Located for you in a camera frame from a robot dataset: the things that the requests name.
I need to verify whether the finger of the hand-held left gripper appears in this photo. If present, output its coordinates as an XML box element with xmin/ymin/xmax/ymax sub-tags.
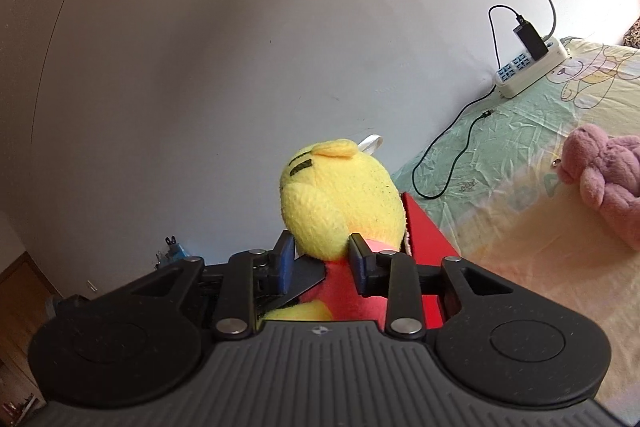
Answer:
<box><xmin>287</xmin><ymin>256</ymin><xmax>329</xmax><ymax>308</ymax></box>

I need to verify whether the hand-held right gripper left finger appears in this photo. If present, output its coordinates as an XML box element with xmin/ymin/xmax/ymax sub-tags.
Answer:
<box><xmin>125</xmin><ymin>229</ymin><xmax>297</xmax><ymax>341</ymax></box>

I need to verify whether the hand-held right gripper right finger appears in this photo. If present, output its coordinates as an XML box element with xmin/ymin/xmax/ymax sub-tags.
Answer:
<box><xmin>348</xmin><ymin>233</ymin><xmax>516</xmax><ymax>341</ymax></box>

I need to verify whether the yellow bear plush toy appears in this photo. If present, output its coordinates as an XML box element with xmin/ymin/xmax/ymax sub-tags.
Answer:
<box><xmin>255</xmin><ymin>134</ymin><xmax>408</xmax><ymax>323</ymax></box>

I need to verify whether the red storage box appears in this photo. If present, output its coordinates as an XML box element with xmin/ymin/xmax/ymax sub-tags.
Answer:
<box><xmin>400</xmin><ymin>192</ymin><xmax>462</xmax><ymax>330</ymax></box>

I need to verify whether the blue packet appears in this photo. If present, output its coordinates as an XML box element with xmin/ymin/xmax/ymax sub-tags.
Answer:
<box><xmin>154</xmin><ymin>235</ymin><xmax>193</xmax><ymax>268</ymax></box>

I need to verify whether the white power strip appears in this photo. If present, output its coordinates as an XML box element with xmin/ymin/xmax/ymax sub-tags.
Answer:
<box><xmin>494</xmin><ymin>38</ymin><xmax>569</xmax><ymax>99</ymax></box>

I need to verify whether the wooden wardrobe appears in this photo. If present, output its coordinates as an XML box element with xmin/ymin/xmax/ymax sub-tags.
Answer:
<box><xmin>0</xmin><ymin>251</ymin><xmax>63</xmax><ymax>408</ymax></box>

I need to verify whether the pink plush toy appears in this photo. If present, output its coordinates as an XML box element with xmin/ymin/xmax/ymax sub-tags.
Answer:
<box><xmin>556</xmin><ymin>123</ymin><xmax>640</xmax><ymax>252</ymax></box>

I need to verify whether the black charger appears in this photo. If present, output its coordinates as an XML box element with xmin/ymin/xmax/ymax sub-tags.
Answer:
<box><xmin>513</xmin><ymin>14</ymin><xmax>550</xmax><ymax>61</ymax></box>

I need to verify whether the dark patterned cloth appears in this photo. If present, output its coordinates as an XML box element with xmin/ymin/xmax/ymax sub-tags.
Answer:
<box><xmin>619</xmin><ymin>16</ymin><xmax>640</xmax><ymax>50</ymax></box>

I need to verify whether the black charging cable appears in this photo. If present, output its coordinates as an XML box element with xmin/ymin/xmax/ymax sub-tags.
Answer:
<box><xmin>412</xmin><ymin>5</ymin><xmax>523</xmax><ymax>200</ymax></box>

